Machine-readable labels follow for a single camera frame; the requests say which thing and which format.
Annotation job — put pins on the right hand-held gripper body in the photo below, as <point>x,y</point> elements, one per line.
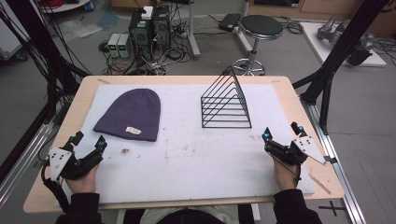
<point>308,147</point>

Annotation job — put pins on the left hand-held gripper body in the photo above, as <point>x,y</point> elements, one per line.
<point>59,161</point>

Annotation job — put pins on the purple knitted beanie hat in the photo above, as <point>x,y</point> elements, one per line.
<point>132,113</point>

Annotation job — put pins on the person's left hand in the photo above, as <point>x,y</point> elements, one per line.
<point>83,182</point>

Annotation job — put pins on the person's right hand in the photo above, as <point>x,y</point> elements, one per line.
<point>285,175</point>

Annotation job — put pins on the thin wooden stick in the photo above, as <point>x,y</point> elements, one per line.
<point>320,184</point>

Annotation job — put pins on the white foam mat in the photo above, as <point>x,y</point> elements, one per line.
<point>193,155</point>

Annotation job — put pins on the white base board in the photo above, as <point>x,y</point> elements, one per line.
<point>314,40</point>

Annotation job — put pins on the grey bench power supply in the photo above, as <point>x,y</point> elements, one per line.
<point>113,45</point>
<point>124,46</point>

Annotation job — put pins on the white desk leg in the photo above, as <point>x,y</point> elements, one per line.
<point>243,34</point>
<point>193,31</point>

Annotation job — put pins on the black round stool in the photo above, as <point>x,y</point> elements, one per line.
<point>261,26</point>

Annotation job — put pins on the person's torso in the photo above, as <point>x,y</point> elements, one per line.
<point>186,217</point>

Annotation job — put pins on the black computer tower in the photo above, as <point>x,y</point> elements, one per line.
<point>140,34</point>
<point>161,28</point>

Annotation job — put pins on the flat black box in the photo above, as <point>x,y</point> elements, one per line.
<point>229,21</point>

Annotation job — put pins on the white round table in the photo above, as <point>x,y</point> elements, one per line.
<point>67,6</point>

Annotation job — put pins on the blue tape roll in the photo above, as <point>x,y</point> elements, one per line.
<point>89,6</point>

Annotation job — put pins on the white box on computer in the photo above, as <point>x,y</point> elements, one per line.
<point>147,12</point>

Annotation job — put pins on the aluminium rail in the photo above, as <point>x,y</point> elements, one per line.
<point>21,161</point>
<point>339,174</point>

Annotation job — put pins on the black metal frame stand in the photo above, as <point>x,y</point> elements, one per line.
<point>46,53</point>
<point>339,53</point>

